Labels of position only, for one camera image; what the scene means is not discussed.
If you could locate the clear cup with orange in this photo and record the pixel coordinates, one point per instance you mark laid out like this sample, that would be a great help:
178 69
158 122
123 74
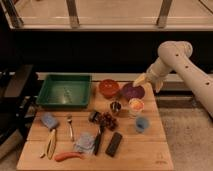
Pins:
136 106

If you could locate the orange carrot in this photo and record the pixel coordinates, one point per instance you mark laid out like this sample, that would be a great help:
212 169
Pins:
63 156

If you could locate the black rectangular block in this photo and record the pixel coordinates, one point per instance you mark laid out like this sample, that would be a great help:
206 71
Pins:
114 144

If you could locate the small metal cup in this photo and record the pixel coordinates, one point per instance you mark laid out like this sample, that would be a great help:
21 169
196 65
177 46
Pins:
115 107

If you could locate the blue cup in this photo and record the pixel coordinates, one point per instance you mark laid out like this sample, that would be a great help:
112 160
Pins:
141 124

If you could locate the wooden cutting board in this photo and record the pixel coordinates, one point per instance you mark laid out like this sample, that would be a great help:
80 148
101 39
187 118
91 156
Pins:
147 151

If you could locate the silver fork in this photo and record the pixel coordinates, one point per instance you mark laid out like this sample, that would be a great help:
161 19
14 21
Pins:
69 121

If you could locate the red bowl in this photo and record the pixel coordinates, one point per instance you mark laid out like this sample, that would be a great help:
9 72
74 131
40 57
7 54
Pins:
108 88

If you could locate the yellow peeler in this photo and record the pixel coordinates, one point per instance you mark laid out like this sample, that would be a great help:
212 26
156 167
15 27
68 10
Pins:
50 145

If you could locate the black chair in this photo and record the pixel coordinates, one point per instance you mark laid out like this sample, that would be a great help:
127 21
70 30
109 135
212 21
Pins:
16 96

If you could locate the dark red grapes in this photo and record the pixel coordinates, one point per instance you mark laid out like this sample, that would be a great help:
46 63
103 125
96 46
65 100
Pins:
109 121

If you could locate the black handled dish brush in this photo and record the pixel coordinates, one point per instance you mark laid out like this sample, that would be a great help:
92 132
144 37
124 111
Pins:
97 118

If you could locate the green plastic tray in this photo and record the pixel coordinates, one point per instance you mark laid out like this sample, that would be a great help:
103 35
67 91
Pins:
65 91

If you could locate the light blue cloth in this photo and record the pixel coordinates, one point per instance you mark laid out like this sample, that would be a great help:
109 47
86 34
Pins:
85 143

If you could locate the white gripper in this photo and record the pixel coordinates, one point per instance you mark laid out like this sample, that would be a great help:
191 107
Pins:
155 74

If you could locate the blue sponge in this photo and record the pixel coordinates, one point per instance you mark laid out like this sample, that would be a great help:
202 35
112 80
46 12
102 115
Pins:
49 121

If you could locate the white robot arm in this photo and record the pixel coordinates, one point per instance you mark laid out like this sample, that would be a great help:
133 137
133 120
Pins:
175 56

